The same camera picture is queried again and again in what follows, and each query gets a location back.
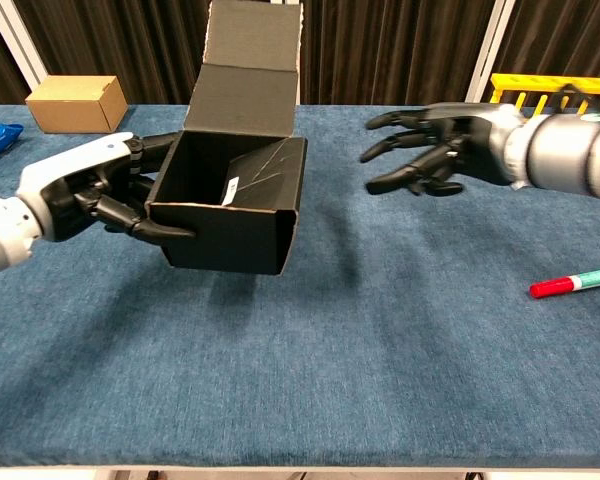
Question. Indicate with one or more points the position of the black cardboard box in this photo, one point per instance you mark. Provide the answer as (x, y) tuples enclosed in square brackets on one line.
[(230, 245)]

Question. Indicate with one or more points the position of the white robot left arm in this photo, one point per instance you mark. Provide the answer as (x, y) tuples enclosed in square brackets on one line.
[(0, 235)]

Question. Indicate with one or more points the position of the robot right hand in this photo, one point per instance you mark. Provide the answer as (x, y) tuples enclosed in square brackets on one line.
[(475, 140)]

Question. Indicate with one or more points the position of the grey aluminium profile rail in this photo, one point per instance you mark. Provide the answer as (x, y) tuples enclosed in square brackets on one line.
[(486, 55), (16, 42)]

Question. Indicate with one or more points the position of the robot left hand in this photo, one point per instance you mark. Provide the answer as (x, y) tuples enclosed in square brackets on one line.
[(70, 165)]

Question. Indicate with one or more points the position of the red-capped green marker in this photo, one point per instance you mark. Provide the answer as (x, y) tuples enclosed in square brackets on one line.
[(550, 288)]

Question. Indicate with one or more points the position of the yellow test tube rack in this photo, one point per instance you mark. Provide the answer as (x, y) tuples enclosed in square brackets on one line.
[(530, 80)]

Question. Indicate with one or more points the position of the brown cardboard box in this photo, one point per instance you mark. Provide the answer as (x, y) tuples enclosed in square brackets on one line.
[(75, 105)]

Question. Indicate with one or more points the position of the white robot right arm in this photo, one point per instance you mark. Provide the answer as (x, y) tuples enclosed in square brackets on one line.
[(570, 155)]

